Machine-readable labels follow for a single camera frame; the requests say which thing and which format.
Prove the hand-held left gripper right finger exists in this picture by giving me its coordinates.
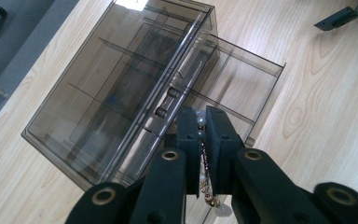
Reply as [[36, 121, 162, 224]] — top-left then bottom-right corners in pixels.
[[204, 105, 322, 224]]

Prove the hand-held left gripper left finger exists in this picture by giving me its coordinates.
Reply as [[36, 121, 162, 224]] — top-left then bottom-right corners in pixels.
[[130, 106, 203, 224]]

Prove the smoky transparent drawer organizer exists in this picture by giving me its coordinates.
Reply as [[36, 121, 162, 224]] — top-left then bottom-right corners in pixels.
[[21, 0, 219, 191]]

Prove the pearl and gold chain necklace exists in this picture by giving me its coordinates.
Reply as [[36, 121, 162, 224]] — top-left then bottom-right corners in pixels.
[[195, 109, 222, 209]]

